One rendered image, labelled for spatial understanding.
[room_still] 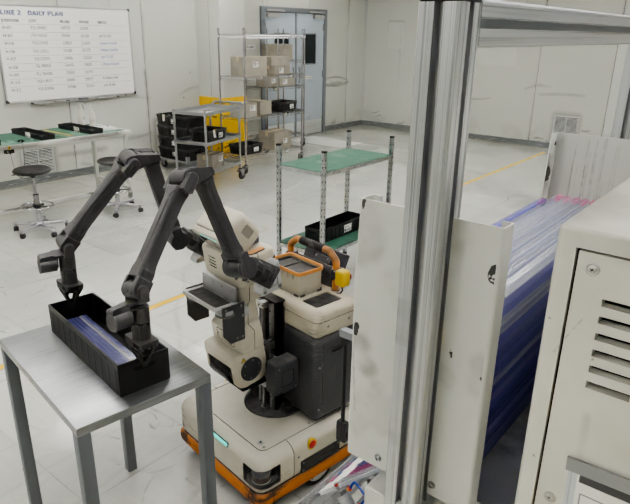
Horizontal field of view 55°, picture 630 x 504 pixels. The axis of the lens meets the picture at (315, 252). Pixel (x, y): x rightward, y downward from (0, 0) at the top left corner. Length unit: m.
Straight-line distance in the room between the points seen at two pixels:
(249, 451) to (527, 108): 9.68
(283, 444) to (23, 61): 6.47
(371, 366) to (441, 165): 0.26
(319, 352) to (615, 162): 1.63
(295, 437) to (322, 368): 0.31
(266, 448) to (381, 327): 1.95
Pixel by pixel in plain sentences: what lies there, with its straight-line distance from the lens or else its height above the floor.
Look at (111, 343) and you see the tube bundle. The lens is 2.22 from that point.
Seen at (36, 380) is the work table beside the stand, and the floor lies 0.80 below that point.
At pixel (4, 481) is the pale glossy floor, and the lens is 3.13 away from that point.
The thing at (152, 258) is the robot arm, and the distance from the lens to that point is 1.89.
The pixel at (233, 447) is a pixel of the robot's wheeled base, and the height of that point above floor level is 0.26.
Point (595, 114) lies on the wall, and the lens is 11.18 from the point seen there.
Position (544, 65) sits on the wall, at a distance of 11.40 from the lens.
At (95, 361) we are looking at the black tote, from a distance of 2.11.
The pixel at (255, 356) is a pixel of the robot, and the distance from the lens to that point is 2.50.
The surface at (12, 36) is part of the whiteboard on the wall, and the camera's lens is 8.17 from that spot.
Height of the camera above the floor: 1.87
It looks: 20 degrees down
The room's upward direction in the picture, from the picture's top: 1 degrees clockwise
